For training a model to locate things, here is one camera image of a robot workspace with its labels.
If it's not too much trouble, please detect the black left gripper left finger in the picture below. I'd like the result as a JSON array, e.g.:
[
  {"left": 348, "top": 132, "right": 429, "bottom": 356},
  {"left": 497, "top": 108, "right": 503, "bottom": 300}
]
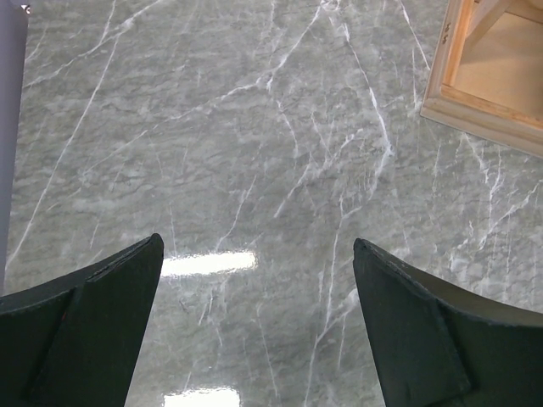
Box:
[{"left": 1, "top": 233, "right": 164, "bottom": 407}]

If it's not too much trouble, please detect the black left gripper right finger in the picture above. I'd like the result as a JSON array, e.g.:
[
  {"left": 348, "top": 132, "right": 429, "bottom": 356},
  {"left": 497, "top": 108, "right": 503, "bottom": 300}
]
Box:
[{"left": 353, "top": 239, "right": 542, "bottom": 406}]

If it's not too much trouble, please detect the wooden drying rack frame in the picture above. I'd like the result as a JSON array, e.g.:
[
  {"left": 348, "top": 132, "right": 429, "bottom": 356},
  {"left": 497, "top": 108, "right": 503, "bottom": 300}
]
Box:
[{"left": 421, "top": 0, "right": 542, "bottom": 157}]

